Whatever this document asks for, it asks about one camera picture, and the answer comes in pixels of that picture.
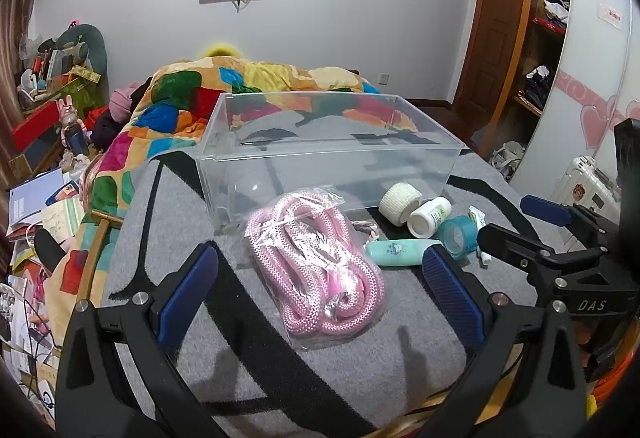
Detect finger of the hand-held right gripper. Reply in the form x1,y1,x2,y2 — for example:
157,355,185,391
519,194,610,253
476,223,601,291

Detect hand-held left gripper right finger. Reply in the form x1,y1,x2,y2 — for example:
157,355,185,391
414,244,587,438

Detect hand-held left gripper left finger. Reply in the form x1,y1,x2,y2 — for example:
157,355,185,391
56,242,227,438

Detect pink rope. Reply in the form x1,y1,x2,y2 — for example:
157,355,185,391
244,190,387,351

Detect clear plastic storage box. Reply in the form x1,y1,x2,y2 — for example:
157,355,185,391
192,92,471,236

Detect small white ointment tube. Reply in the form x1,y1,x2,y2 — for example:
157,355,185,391
467,207,494,267

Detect white hard suitcase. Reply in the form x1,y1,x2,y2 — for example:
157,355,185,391
551,156,624,219

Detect teal tape roll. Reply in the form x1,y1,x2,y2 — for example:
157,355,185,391
437,216,482,261

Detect white bag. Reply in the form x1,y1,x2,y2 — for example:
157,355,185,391
489,141,527,182

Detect teal lotion tube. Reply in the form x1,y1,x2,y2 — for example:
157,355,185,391
364,239,443,267

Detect white pill bottle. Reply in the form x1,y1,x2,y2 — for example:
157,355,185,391
407,197,452,239

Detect grey blanket with black pattern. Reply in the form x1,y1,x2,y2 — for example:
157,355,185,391
100,150,551,435

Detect white bandage roll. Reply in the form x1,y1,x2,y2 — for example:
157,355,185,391
379,183,425,221

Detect dark folded clothes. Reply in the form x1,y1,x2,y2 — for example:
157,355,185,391
517,64,554,117

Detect white wardrobe door pink hearts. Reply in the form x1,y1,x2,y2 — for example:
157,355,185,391
510,0,640,201

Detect wooden wardrobe shelf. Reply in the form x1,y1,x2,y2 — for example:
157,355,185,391
514,0,574,119

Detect pile of papers and books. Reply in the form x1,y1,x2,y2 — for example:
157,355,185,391
0,167,86,399

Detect colourful patchwork blanket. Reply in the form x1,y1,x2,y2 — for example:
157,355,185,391
42,56,421,311

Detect red folded cloth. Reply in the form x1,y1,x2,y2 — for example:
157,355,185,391
532,16,569,36

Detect brown wooden door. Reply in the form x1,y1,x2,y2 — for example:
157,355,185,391
451,0,532,146

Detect pink knitted hat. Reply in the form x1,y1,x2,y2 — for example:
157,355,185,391
110,85,144,123

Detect pink bunny toy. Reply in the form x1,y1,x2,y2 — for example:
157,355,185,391
55,95,92,156

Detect red box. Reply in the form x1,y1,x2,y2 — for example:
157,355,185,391
12,100,65,155

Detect yellow pillow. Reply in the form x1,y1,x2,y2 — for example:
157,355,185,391
200,42,246,62

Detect grey-green neck pillow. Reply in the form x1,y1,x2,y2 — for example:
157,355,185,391
54,24,109,74

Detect brown curtain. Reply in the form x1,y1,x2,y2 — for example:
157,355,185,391
0,0,43,98

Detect orange cable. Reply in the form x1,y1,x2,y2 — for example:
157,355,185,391
585,338,633,421

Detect wooden chair frame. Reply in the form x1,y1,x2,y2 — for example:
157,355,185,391
81,212,124,306

